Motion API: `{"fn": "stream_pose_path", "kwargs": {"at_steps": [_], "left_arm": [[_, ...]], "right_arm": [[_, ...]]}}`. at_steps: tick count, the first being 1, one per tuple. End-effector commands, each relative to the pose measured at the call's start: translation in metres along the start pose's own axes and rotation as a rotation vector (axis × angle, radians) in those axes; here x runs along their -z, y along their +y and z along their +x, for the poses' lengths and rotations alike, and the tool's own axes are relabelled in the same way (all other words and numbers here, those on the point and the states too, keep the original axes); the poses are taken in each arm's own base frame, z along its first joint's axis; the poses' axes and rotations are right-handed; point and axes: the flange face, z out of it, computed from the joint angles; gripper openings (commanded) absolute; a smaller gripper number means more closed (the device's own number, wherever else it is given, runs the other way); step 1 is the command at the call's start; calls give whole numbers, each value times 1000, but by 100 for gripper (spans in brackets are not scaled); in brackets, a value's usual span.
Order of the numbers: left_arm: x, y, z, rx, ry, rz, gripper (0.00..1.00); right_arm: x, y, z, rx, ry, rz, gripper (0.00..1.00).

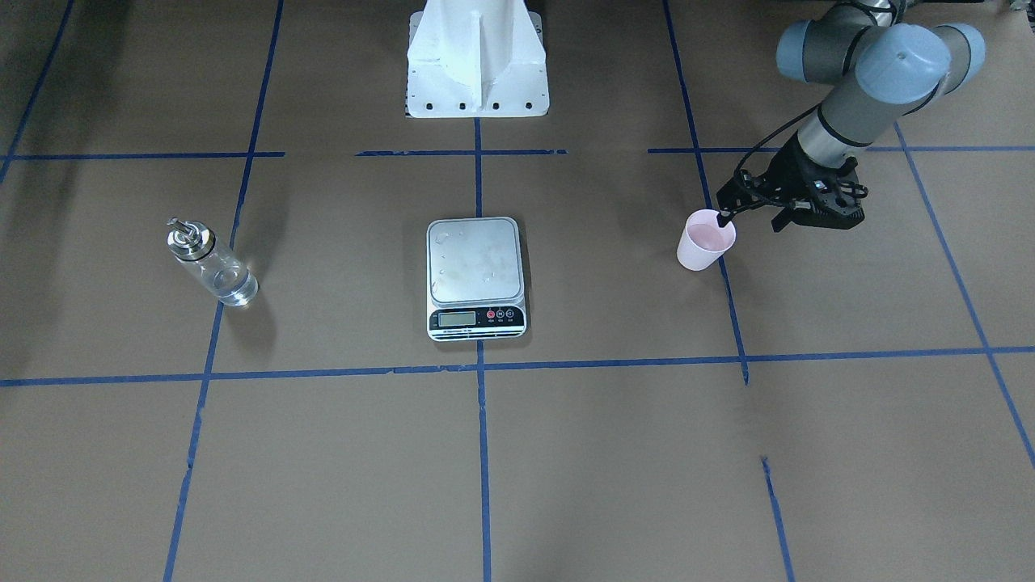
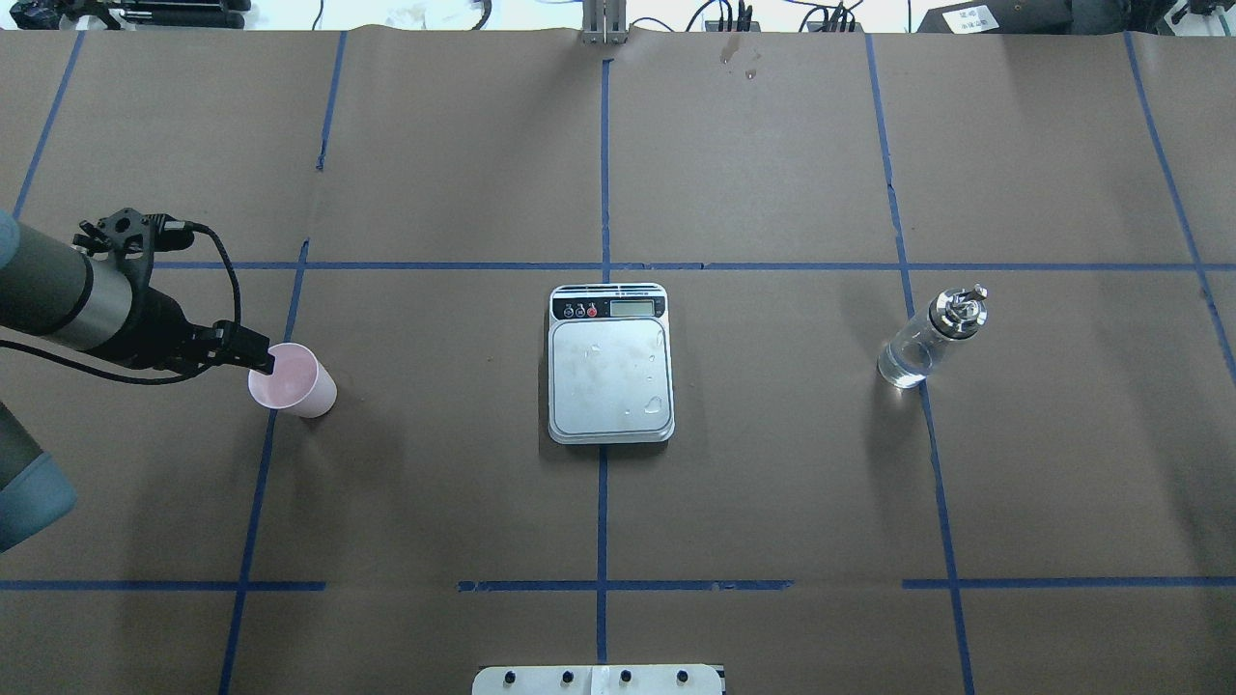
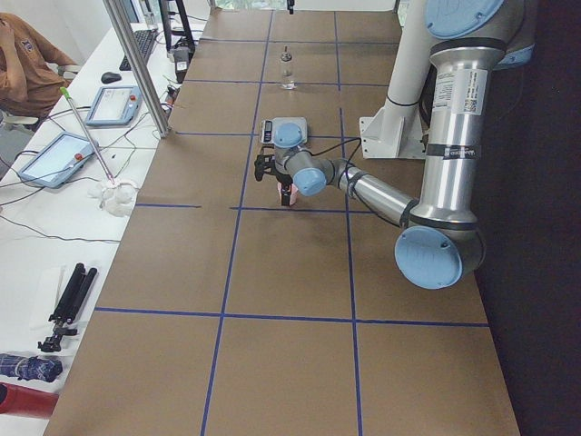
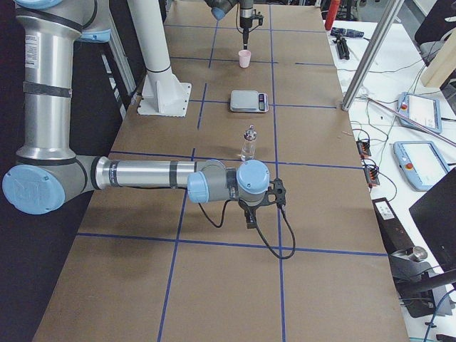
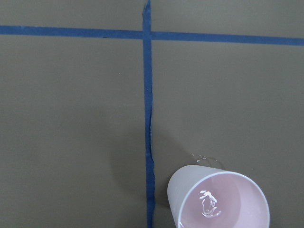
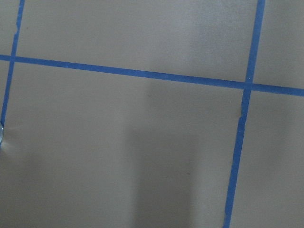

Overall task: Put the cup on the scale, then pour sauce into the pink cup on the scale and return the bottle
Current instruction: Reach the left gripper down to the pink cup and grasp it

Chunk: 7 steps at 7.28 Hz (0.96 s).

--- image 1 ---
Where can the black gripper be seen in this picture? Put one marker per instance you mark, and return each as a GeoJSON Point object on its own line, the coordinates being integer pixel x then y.
{"type": "Point", "coordinates": [783, 173]}

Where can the pink plastic cup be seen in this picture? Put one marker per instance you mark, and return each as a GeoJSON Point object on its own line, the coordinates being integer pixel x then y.
{"type": "Point", "coordinates": [704, 239]}

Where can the glass sauce bottle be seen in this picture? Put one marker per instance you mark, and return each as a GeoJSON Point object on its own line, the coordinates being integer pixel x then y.
{"type": "Point", "coordinates": [199, 249]}

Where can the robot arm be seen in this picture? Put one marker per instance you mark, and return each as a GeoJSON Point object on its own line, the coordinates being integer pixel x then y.
{"type": "Point", "coordinates": [879, 69]}

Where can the digital kitchen scale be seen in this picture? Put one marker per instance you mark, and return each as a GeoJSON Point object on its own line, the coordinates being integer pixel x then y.
{"type": "Point", "coordinates": [475, 280]}

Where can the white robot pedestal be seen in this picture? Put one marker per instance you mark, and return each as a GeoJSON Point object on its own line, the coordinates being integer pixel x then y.
{"type": "Point", "coordinates": [476, 59]}

